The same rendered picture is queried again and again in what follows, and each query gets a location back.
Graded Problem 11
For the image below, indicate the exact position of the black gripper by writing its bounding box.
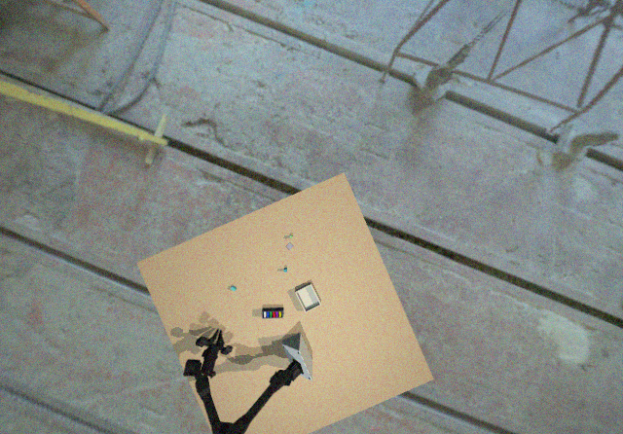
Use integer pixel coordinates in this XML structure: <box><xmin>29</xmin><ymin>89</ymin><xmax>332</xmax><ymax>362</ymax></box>
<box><xmin>196</xmin><ymin>329</ymin><xmax>233</xmax><ymax>362</ymax></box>

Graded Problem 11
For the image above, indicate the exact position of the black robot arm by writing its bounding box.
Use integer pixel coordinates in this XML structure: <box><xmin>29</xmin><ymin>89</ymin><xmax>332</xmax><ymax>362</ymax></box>
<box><xmin>183</xmin><ymin>359</ymin><xmax>304</xmax><ymax>434</ymax></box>

